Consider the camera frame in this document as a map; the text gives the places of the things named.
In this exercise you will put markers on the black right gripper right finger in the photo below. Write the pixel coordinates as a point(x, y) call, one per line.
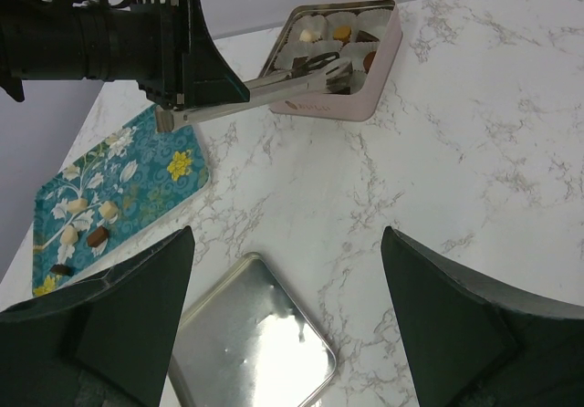
point(472, 340)

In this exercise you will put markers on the white rectangular chocolate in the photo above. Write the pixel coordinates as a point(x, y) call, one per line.
point(77, 206)

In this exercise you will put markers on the pink chocolate tin box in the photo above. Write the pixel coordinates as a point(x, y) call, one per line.
point(378, 17)

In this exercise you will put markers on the dark teardrop chocolate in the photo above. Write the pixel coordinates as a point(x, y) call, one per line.
point(366, 37)

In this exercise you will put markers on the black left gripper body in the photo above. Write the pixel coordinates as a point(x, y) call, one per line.
point(164, 83)

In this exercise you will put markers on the teal floral tray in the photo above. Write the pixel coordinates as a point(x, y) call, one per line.
point(145, 173)

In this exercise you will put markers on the square tin lid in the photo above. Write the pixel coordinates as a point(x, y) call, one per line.
point(246, 342)

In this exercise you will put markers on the white square striped chocolate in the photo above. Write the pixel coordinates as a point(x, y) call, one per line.
point(108, 210)

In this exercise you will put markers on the caramel round fluted chocolate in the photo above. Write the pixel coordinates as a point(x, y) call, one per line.
point(342, 33)

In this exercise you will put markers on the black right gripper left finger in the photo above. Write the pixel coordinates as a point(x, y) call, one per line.
point(104, 341)

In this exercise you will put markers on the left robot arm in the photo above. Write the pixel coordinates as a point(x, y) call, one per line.
point(71, 40)

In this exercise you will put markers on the dark square striped chocolate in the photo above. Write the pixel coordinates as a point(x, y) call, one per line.
point(300, 64)

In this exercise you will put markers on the dark strawberry chocolate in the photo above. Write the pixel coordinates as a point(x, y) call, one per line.
point(62, 270)

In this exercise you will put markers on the white rounded chocolate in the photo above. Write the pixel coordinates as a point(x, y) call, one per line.
point(69, 235)

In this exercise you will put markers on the milk cube chocolate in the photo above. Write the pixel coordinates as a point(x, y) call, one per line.
point(98, 237)

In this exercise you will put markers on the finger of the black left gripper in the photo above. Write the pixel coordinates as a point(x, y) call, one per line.
point(207, 79)

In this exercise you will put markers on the metal tongs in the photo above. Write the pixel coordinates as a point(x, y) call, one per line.
point(263, 91)

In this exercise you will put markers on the white teardrop chocolate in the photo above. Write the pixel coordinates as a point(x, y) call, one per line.
point(309, 36)

